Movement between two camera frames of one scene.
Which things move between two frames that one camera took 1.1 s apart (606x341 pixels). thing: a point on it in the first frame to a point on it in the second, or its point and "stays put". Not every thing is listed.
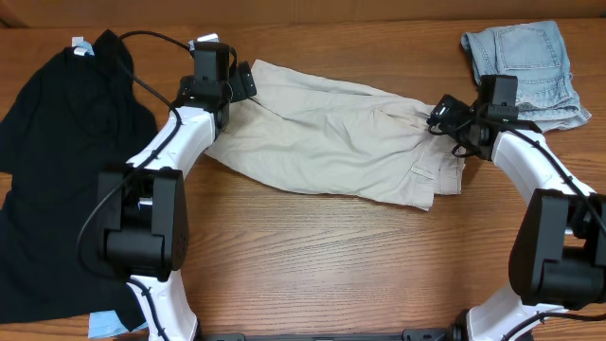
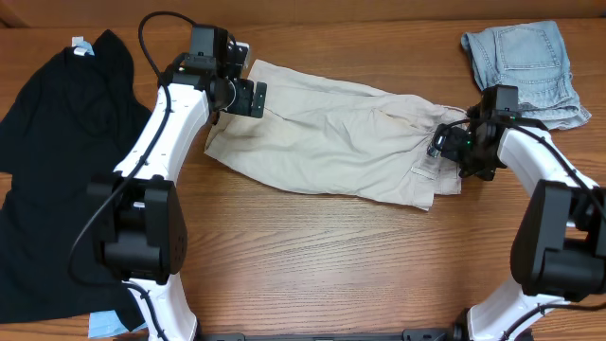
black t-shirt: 69,116 stays put
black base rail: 454,333 stays put
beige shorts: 311,132 stays put
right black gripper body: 441,112 to 445,143
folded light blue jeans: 536,55 stays put
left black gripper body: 242,81 to 253,98
